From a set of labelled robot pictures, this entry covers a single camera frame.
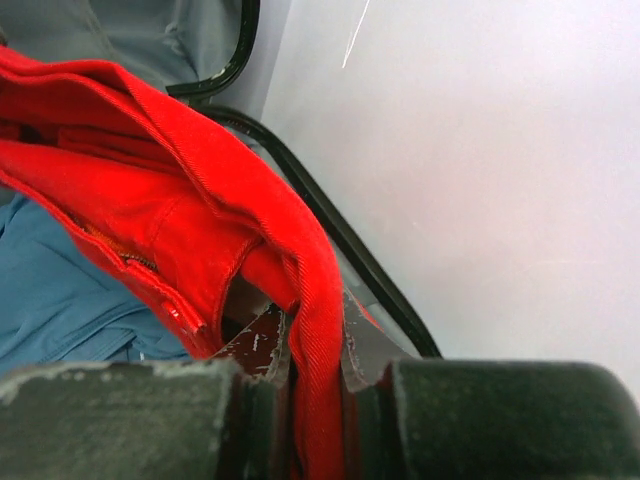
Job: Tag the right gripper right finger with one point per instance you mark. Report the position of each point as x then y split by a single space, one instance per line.
426 418

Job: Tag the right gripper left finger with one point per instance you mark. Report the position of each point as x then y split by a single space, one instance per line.
227 417

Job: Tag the blue cloth garment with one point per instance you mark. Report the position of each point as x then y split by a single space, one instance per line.
57 306

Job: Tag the red garment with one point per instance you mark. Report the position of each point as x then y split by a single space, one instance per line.
174 206

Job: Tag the white black space suitcase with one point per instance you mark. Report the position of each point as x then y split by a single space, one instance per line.
194 51

